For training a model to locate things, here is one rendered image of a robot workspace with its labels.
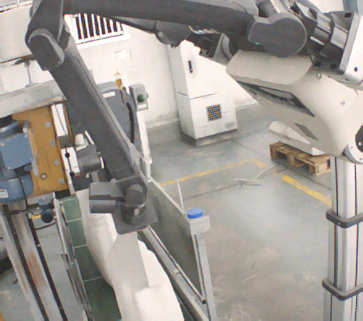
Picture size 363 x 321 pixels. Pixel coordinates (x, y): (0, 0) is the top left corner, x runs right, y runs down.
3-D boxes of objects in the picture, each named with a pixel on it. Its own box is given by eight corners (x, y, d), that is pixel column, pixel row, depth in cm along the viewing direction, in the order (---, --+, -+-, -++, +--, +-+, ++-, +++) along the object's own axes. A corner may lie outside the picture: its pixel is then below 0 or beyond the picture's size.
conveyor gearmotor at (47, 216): (61, 223, 321) (56, 204, 317) (43, 227, 317) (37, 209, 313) (58, 209, 348) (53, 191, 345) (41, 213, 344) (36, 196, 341)
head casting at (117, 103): (146, 159, 168) (130, 79, 161) (81, 175, 162) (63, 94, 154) (128, 142, 196) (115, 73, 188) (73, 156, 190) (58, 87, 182)
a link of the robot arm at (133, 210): (147, 207, 96) (147, 182, 99) (115, 207, 95) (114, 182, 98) (147, 218, 102) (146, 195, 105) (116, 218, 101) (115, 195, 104)
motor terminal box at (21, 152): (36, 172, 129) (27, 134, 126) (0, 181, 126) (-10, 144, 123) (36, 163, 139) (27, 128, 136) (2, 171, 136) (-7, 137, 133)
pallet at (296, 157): (403, 144, 429) (403, 131, 425) (313, 177, 396) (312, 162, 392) (355, 129, 509) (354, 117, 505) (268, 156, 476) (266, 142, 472)
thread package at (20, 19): (53, 52, 131) (44, -3, 127) (1, 65, 127) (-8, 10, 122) (50, 51, 146) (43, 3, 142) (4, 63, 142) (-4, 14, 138)
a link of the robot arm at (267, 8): (326, 26, 71) (314, 12, 75) (277, 0, 67) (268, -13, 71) (297, 66, 76) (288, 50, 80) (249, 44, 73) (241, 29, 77)
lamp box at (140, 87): (149, 109, 165) (144, 84, 163) (137, 112, 164) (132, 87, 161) (143, 106, 172) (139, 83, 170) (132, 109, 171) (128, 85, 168)
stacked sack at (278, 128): (340, 126, 446) (338, 112, 442) (289, 143, 425) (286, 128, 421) (315, 120, 485) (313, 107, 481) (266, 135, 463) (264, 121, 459)
